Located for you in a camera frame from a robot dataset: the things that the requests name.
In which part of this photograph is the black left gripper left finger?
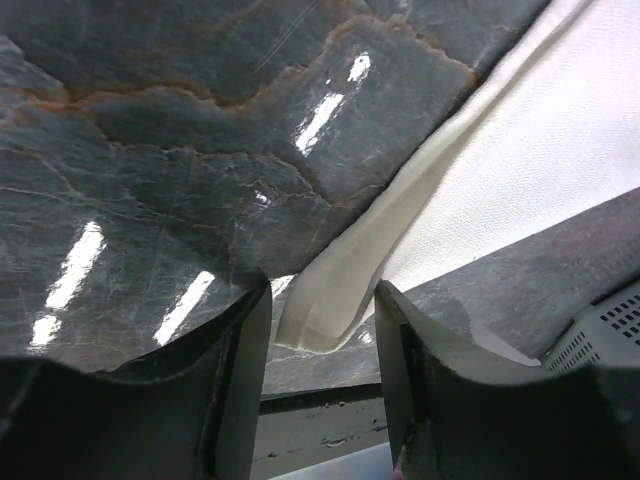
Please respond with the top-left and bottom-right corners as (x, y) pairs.
(1, 275), (272, 479)

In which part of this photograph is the white plastic laundry basket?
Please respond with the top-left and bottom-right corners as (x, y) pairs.
(542, 282), (640, 373)

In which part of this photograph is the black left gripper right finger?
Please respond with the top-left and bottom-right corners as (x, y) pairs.
(375, 281), (639, 479)

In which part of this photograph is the white cloth napkin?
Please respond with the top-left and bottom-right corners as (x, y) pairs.
(275, 1), (639, 353)

